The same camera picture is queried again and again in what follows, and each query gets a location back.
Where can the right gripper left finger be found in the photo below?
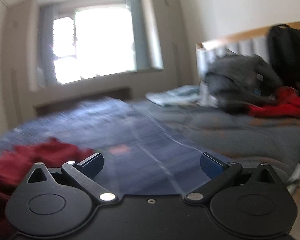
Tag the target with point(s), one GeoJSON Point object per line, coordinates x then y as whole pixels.
{"type": "Point", "coordinates": [83, 173]}

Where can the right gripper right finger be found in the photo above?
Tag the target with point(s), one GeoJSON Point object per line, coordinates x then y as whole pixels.
{"type": "Point", "coordinates": [220, 174]}

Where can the dark red knit garment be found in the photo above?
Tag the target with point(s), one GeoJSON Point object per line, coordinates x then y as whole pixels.
{"type": "Point", "coordinates": [15, 164]}

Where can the grey bed sheet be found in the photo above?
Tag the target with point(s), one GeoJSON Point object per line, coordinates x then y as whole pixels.
{"type": "Point", "coordinates": [246, 139]}

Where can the blue checked floral quilt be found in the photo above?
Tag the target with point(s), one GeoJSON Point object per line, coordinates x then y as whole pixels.
{"type": "Point", "coordinates": [142, 155]}

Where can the light blue folded cloth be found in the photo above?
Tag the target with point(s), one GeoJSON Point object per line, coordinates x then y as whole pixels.
{"type": "Point", "coordinates": [184, 95]}

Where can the left beige wardrobe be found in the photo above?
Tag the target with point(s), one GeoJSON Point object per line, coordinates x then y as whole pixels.
{"type": "Point", "coordinates": [19, 61]}

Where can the beige wardrobe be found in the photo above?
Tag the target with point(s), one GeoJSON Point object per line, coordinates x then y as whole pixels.
{"type": "Point", "coordinates": [19, 61]}
{"type": "Point", "coordinates": [173, 43]}

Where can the dark grey folded blanket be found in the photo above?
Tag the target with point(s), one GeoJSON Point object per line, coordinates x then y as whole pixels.
{"type": "Point", "coordinates": [238, 81]}

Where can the beige window bench cabinet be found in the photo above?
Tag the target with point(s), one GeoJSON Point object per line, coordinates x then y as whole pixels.
{"type": "Point", "coordinates": [123, 93]}

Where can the bright red cloth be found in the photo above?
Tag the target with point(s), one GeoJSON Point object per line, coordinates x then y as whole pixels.
{"type": "Point", "coordinates": [287, 105]}

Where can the left teal curtain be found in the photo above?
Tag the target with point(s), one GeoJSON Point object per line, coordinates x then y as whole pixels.
{"type": "Point", "coordinates": [45, 44]}

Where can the teal curtain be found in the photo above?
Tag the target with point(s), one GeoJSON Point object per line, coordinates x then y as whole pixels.
{"type": "Point", "coordinates": [146, 37]}
{"type": "Point", "coordinates": [45, 44]}

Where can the right teal curtain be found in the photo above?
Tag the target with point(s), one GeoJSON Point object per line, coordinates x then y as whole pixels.
{"type": "Point", "coordinates": [146, 37]}

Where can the grey padded headboard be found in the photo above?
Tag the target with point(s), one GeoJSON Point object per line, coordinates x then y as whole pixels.
{"type": "Point", "coordinates": [247, 43]}

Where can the black backpack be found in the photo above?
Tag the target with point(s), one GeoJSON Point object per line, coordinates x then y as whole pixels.
{"type": "Point", "coordinates": [284, 54]}

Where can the right beige wardrobe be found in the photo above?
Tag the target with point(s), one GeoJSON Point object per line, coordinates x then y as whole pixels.
{"type": "Point", "coordinates": [173, 43]}

